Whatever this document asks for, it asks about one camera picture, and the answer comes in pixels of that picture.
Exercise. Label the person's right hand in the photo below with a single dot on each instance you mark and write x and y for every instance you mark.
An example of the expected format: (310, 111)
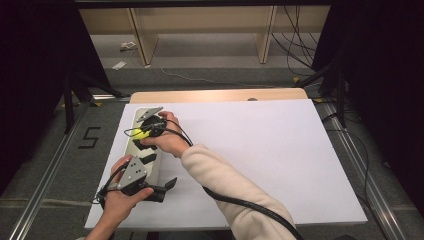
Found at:
(170, 140)

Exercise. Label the wooden table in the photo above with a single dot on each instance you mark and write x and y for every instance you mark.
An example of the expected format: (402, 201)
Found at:
(216, 95)

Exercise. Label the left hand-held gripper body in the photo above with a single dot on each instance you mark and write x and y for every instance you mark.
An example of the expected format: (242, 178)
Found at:
(133, 175)

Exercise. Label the black curtain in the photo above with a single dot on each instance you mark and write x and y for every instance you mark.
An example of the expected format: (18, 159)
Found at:
(33, 66)
(393, 83)

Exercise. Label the light wooden shelf unit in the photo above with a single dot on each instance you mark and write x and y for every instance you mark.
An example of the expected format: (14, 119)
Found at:
(200, 20)

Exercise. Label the short aluminium rail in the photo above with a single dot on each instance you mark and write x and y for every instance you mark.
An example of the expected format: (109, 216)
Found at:
(110, 97)

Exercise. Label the white paper scrap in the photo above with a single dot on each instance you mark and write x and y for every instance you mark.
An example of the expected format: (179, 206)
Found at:
(119, 65)

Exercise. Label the black frame bar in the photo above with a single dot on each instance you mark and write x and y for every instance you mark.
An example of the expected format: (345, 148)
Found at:
(200, 2)

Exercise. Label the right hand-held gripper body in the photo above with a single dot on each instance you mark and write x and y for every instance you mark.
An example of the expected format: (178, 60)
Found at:
(153, 126)

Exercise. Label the person's left hand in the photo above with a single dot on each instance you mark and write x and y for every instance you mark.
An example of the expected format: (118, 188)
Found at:
(116, 203)

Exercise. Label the white rectangular tray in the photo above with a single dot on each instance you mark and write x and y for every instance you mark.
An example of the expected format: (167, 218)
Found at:
(154, 171)

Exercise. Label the aluminium floor rail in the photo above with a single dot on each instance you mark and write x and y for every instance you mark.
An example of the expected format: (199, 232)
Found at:
(43, 186)
(366, 186)

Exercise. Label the black metal stand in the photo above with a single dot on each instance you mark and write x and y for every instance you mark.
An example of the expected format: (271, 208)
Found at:
(68, 106)
(340, 96)

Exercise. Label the white board table cover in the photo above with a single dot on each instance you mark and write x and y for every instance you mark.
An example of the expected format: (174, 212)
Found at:
(266, 160)

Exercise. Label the yellow tape piece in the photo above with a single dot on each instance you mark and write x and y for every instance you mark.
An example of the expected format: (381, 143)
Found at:
(296, 79)
(96, 104)
(318, 100)

